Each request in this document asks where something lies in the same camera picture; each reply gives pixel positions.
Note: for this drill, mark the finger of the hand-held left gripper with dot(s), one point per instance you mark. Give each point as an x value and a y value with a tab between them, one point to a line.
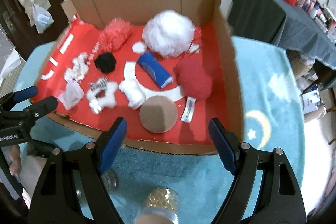
25	94
44	106

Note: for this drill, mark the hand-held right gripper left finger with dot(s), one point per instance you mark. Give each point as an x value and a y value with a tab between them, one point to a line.
113	145

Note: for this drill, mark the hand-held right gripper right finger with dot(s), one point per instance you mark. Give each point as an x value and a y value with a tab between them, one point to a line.
223	145

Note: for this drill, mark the small clear plastic pouch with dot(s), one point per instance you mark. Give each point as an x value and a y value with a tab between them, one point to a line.
69	95

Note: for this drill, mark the cream scrunchie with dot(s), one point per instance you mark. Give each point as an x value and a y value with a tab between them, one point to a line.
76	67

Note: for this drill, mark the striped hair clip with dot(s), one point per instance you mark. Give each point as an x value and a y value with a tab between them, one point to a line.
99	83

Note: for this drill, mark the red plush ball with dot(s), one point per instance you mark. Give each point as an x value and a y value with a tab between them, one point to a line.
195	79

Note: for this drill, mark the black scrunchie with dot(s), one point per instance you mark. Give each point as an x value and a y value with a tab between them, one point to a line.
105	62

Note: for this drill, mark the blue towel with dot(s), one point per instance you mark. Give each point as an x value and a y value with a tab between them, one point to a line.
155	70

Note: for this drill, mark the orange-red mesh bath pouf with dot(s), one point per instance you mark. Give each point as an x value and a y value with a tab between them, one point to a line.
115	35

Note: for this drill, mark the white mesh bath loofah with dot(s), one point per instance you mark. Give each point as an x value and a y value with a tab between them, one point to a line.
168	32

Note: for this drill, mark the cardboard box red lining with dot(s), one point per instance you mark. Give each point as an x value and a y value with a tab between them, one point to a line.
147	1

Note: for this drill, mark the person's left hand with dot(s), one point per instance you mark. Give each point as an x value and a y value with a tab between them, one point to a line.
15	162

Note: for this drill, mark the large glass jar metal lid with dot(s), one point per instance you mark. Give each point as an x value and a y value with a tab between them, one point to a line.
110	182

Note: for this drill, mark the dark wooden door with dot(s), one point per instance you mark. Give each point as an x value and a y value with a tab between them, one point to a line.
15	29

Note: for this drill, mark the small glass jar gold contents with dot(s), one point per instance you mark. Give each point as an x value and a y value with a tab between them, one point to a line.
160	204

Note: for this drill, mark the clear plastic bag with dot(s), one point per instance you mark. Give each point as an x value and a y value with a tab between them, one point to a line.
42	19

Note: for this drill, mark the blue white carton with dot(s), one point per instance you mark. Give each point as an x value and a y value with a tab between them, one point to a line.
311	99

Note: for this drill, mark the table with grey cloth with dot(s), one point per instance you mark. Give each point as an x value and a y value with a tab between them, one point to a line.
275	22

